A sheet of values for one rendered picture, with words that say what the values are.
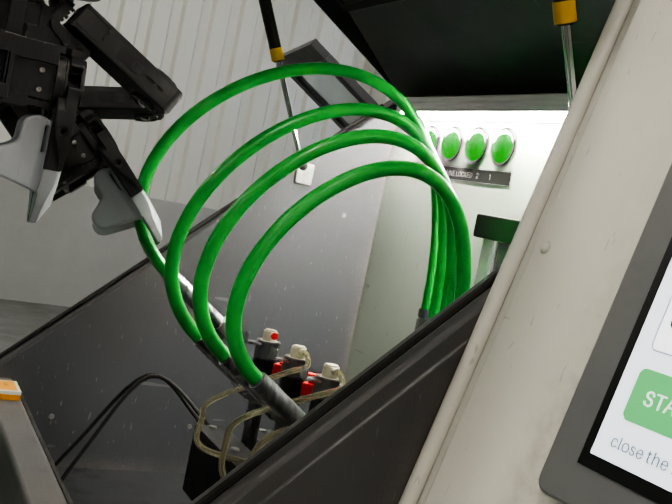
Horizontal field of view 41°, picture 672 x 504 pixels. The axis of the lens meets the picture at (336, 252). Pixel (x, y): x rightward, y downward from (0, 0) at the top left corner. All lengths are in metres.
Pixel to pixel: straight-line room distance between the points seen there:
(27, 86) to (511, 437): 0.47
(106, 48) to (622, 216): 0.44
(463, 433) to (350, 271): 0.75
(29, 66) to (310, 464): 0.39
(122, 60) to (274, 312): 0.66
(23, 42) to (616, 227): 0.48
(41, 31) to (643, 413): 0.56
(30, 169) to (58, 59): 0.09
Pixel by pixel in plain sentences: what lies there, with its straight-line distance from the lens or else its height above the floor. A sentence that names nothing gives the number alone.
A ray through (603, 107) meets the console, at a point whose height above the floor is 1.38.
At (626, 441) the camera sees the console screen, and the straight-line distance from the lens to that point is 0.58.
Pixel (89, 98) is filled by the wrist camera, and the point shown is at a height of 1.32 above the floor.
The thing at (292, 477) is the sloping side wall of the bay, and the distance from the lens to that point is 0.69.
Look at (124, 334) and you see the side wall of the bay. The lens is 1.31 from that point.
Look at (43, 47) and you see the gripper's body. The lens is 0.79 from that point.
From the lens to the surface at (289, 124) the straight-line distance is 0.92.
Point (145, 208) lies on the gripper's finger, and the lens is 0.95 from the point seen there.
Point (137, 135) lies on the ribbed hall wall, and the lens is 7.72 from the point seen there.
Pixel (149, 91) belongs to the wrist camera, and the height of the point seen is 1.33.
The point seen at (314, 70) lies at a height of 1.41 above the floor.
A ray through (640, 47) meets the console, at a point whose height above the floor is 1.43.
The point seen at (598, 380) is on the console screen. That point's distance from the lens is 0.61.
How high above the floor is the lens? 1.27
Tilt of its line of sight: 3 degrees down
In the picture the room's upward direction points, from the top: 12 degrees clockwise
